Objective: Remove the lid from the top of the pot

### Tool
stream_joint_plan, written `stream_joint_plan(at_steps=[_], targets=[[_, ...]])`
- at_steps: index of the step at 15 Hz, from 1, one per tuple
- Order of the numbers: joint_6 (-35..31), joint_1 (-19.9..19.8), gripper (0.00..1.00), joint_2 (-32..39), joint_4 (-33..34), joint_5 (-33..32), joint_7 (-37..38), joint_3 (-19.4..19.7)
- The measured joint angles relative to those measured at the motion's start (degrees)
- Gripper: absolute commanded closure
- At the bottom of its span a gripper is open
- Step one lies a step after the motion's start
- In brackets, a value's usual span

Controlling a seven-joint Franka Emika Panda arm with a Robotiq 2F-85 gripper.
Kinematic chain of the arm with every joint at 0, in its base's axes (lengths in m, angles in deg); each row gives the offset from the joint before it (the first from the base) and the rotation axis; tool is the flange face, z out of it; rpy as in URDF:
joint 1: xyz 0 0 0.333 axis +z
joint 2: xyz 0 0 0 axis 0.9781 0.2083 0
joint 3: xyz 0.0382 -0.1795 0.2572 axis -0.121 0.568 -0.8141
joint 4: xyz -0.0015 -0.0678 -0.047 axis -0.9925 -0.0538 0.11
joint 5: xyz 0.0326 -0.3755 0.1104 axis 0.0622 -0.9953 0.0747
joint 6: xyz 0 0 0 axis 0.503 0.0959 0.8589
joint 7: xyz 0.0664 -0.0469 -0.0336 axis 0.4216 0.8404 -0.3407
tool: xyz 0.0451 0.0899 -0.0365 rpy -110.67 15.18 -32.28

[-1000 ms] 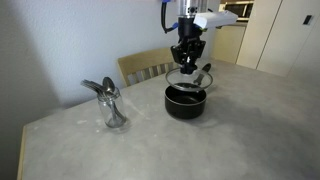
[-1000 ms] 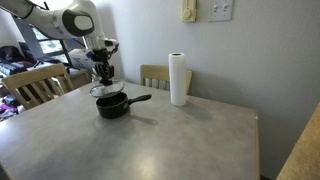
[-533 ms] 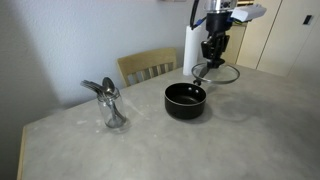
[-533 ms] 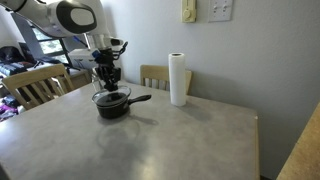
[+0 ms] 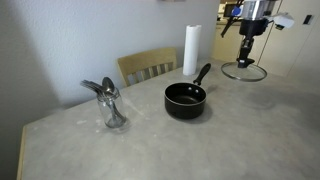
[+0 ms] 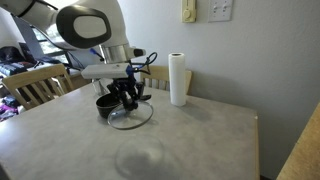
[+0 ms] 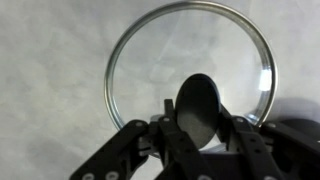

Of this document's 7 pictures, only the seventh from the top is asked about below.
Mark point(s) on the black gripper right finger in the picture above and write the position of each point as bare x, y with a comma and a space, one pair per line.
256, 153

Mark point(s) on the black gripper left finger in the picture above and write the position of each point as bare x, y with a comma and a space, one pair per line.
180, 153

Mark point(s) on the glass lid with black knob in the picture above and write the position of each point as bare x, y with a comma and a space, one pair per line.
198, 106

